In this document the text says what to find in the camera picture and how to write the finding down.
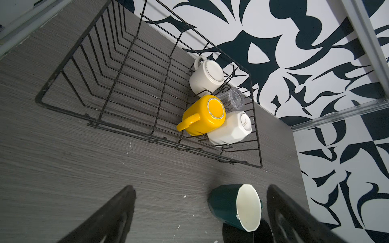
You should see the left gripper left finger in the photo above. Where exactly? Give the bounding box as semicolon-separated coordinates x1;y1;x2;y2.
59;185;136;243

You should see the dark green mug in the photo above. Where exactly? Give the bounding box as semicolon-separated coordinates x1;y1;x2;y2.
207;184;262;232

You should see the white mug red inside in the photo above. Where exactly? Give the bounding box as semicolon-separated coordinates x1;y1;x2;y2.
189;56;224;97

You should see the black wire dish rack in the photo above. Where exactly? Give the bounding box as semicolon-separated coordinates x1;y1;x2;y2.
35;1;263;169

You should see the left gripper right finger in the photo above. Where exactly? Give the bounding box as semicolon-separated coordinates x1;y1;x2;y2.
266;184;345;243

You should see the yellow mug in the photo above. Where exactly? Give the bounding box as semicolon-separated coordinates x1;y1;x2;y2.
176;95;227;136

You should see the clear glass cup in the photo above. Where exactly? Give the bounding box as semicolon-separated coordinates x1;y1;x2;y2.
216;87;245;112

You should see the cream white mug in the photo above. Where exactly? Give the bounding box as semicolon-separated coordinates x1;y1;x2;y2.
207;111;252;145

